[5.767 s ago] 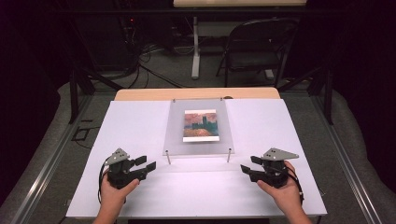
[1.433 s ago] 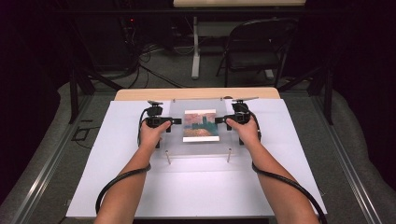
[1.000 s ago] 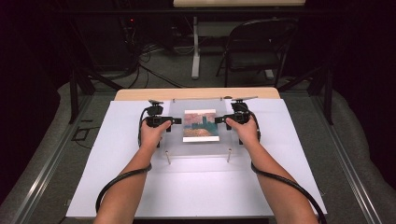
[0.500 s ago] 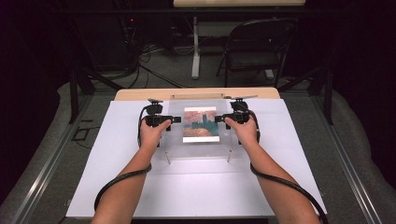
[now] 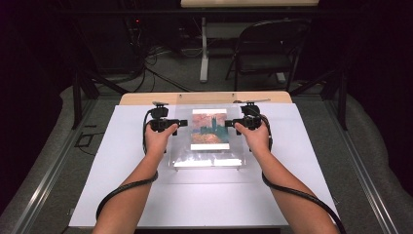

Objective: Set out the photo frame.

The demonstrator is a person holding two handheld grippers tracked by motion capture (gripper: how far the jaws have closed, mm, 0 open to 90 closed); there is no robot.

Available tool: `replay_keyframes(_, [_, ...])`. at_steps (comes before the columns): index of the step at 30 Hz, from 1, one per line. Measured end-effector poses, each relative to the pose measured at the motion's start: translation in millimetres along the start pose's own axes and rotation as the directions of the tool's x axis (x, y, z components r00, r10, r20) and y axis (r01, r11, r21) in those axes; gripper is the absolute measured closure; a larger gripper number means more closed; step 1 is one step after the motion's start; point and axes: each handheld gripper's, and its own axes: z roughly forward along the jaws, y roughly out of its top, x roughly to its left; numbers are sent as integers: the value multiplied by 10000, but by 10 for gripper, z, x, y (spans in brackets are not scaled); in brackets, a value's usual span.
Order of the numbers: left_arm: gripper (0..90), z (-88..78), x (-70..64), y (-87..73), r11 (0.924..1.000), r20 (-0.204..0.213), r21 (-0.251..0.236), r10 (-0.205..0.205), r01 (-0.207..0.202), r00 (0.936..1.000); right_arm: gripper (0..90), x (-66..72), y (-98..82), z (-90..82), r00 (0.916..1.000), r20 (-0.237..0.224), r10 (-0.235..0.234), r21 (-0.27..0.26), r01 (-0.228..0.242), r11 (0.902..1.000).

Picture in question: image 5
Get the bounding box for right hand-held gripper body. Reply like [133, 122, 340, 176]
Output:
[234, 98, 272, 131]

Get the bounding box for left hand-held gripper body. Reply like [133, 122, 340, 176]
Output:
[148, 100, 180, 134]

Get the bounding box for clear acrylic picture frame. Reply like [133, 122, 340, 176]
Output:
[168, 102, 246, 171]

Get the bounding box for painted picture card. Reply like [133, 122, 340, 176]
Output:
[189, 108, 231, 152]

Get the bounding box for person's left hand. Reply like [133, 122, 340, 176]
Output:
[144, 123, 179, 159]

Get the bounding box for person's right hand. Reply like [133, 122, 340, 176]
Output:
[234, 116, 271, 158]

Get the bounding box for light wooden table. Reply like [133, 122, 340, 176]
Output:
[119, 91, 293, 106]

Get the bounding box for white table board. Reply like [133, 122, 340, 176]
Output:
[68, 102, 342, 228]

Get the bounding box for black folding chair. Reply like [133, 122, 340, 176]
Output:
[225, 19, 312, 93]

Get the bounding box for white-legged desk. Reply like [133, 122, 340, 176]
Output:
[180, 0, 321, 84]

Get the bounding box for black metal stand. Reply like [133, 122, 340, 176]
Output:
[71, 66, 130, 131]
[289, 66, 349, 132]

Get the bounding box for black computer tower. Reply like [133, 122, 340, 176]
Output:
[77, 15, 144, 75]

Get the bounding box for black floor cables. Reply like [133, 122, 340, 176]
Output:
[128, 43, 193, 94]

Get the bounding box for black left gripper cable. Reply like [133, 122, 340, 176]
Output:
[95, 108, 160, 221]

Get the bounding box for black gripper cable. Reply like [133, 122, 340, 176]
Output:
[242, 105, 348, 234]
[95, 108, 160, 221]

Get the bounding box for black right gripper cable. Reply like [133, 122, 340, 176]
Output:
[242, 105, 348, 234]

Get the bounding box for aluminium floor rail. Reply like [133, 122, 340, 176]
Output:
[323, 97, 401, 234]
[10, 97, 99, 234]

